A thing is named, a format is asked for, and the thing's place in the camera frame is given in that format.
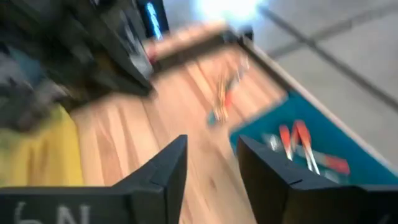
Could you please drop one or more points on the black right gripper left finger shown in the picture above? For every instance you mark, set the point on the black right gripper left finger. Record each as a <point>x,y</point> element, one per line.
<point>140,202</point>

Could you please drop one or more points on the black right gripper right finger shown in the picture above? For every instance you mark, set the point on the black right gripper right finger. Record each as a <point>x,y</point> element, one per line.
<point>280,202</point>

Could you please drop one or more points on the gold fork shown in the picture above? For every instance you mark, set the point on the gold fork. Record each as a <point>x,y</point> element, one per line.
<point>221,99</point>

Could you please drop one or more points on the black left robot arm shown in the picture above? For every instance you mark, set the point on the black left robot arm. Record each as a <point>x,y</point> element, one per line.
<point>102,49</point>

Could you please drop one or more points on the blue plastic bin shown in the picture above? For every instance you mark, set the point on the blue plastic bin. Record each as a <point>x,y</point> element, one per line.
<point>342,140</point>

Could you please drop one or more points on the yellow plastic bin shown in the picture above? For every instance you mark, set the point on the yellow plastic bin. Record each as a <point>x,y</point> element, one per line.
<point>40,155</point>

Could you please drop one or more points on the black device blue light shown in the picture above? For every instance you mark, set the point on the black device blue light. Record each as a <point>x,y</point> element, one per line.
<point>154,18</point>

